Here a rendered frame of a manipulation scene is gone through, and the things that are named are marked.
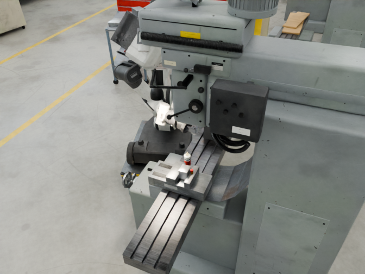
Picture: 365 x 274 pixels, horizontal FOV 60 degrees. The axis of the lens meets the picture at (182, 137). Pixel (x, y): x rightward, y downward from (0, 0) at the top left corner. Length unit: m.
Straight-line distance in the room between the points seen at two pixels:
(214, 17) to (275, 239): 1.19
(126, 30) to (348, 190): 1.45
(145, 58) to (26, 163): 2.25
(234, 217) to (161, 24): 1.20
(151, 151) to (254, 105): 1.59
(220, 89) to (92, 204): 2.20
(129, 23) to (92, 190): 1.79
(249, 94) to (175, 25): 0.47
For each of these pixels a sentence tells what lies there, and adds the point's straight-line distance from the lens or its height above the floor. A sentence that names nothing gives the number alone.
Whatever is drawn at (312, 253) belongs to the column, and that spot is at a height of 0.77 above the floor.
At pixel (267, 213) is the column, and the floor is 0.97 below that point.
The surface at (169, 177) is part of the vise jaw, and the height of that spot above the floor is 1.03.
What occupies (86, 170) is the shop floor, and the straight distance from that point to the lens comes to 3.46.
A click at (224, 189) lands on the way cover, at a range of 1.93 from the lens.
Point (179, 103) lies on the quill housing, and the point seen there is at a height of 1.44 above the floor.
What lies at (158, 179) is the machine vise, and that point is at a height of 0.98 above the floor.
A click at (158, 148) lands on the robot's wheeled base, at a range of 2.64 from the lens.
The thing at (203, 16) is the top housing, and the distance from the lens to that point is 1.35.
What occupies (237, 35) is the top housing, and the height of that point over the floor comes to 1.84.
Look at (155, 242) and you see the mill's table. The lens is 1.67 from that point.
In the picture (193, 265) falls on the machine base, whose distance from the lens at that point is 2.40.
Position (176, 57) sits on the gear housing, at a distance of 1.46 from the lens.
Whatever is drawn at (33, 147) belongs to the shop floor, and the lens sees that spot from 3.99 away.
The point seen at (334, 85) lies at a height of 1.68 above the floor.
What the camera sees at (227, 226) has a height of 0.66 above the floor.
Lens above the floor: 2.29
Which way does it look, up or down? 38 degrees down
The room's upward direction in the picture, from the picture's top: 2 degrees counter-clockwise
